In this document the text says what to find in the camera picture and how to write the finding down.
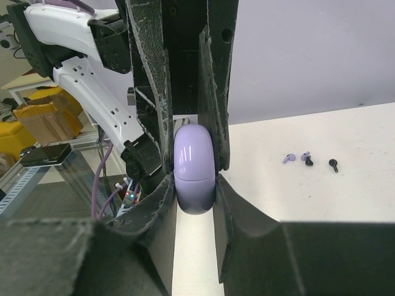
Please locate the yellow box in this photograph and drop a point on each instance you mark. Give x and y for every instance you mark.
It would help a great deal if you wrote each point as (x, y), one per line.
(15, 137)

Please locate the grey slotted cable duct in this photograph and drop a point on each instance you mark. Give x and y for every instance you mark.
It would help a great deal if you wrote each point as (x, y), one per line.
(20, 191)

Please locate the lilac earbud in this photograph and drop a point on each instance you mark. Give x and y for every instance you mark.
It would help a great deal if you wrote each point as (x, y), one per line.
(289, 158)
(305, 155)

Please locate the black smartphone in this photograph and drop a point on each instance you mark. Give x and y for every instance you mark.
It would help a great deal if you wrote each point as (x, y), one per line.
(46, 156)

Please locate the lilac charging case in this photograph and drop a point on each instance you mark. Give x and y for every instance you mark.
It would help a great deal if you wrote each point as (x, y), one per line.
(194, 169)

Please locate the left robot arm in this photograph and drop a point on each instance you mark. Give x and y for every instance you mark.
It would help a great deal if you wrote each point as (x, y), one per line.
(86, 51)

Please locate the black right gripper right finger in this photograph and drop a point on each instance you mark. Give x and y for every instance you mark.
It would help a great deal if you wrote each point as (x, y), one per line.
(257, 255)

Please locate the brown cardboard box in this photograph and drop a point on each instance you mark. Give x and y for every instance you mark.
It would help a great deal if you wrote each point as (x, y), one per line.
(49, 119)

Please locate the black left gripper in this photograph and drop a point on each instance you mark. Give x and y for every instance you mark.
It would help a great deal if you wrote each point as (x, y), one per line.
(174, 30)

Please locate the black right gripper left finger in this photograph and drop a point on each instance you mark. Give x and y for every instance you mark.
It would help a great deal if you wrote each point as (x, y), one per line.
(130, 255)

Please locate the black earbud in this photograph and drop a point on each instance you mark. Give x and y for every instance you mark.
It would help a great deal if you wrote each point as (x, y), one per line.
(308, 161)
(334, 164)

